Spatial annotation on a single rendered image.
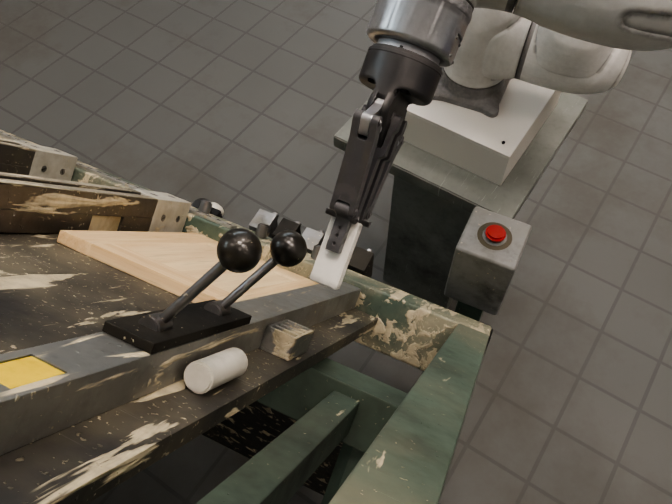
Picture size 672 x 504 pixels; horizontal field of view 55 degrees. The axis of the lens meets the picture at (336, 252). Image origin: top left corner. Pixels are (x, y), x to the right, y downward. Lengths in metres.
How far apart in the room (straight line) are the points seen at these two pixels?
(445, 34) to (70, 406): 0.44
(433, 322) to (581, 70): 0.64
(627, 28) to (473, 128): 0.98
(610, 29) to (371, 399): 0.54
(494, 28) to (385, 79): 0.91
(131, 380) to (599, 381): 1.90
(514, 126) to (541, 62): 0.18
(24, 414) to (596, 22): 0.54
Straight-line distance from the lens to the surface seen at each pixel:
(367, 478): 0.45
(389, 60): 0.62
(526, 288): 2.39
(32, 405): 0.45
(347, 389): 0.91
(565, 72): 1.53
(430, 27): 0.62
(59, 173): 1.48
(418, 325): 1.22
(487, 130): 1.61
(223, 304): 0.69
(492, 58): 1.54
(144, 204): 1.21
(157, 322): 0.58
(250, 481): 0.61
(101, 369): 0.50
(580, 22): 0.65
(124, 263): 0.95
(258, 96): 2.96
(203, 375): 0.60
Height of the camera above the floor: 1.95
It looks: 55 degrees down
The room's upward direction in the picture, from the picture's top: straight up
